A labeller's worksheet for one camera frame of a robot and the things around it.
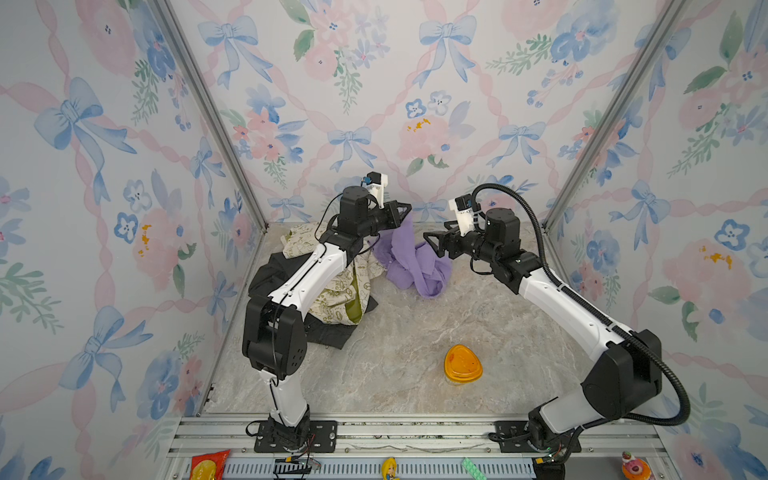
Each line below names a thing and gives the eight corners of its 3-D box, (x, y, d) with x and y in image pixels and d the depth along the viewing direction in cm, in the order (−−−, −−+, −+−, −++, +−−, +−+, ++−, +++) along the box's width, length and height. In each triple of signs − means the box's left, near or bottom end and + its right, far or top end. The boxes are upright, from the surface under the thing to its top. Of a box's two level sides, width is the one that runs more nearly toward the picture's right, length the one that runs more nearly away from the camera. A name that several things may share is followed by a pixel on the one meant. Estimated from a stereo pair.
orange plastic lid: (443, 390, 83) (449, 378, 75) (440, 358, 89) (445, 344, 80) (474, 390, 83) (484, 378, 75) (469, 358, 89) (477, 344, 80)
